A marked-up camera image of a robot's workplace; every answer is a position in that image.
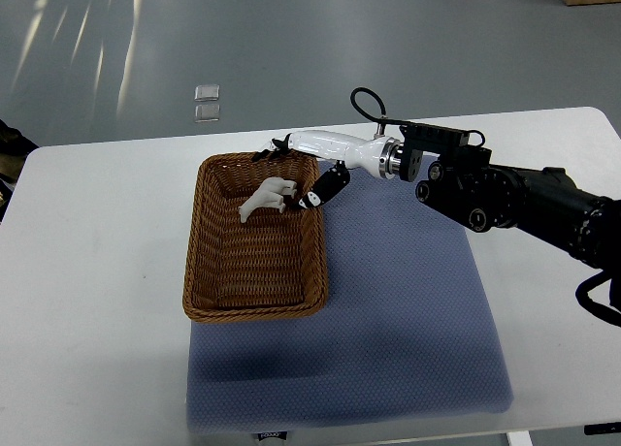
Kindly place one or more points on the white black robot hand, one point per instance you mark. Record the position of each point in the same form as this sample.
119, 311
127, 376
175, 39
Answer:
346, 152

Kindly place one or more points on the white bear figurine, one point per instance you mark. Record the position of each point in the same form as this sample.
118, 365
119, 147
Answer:
269, 194

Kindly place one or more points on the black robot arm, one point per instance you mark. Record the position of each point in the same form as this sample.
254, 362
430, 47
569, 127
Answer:
459, 181

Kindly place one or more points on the brown wicker basket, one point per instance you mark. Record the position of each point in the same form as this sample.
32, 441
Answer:
271, 266

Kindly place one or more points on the blue textured mat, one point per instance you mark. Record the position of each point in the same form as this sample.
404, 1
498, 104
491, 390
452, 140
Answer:
407, 331

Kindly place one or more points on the lower floor outlet plate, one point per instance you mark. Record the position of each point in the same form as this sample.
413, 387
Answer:
207, 112

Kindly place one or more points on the floor outlet plate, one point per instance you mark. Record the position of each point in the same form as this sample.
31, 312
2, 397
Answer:
206, 92
207, 112

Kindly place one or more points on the upper floor outlet plate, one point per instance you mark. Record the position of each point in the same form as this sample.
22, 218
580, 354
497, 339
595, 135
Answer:
206, 92

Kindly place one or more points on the black table label tag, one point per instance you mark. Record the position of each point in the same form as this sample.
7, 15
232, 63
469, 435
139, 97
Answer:
281, 435

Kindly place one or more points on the black table control panel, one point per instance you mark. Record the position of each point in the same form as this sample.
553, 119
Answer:
600, 429

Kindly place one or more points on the person in dark clothes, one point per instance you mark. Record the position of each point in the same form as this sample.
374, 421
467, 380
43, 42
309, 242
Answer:
15, 149

